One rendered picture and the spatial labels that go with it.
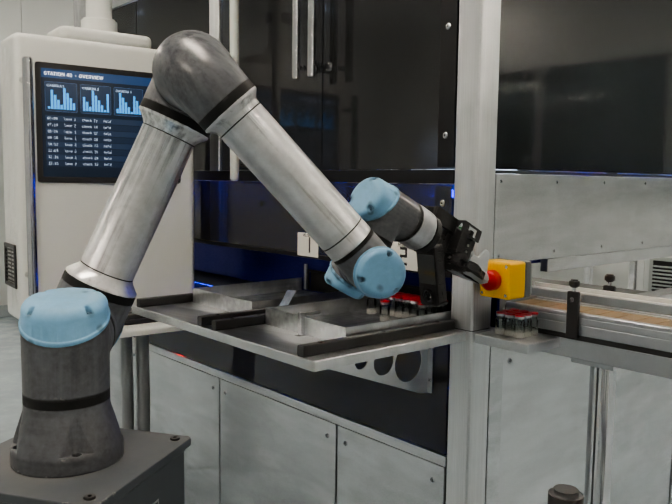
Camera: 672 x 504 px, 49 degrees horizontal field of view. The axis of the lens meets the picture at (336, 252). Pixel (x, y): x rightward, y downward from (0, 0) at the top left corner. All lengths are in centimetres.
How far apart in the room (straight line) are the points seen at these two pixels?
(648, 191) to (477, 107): 74
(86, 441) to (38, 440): 6
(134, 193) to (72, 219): 94
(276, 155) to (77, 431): 46
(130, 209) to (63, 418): 32
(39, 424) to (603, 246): 136
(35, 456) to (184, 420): 149
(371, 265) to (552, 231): 75
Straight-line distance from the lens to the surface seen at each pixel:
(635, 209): 204
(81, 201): 209
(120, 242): 116
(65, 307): 104
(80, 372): 105
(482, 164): 150
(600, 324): 148
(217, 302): 175
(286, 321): 150
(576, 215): 180
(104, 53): 214
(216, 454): 239
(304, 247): 188
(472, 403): 156
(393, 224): 119
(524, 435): 175
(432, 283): 131
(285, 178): 103
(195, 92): 103
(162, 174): 115
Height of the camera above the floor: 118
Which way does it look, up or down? 6 degrees down
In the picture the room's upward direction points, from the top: 1 degrees clockwise
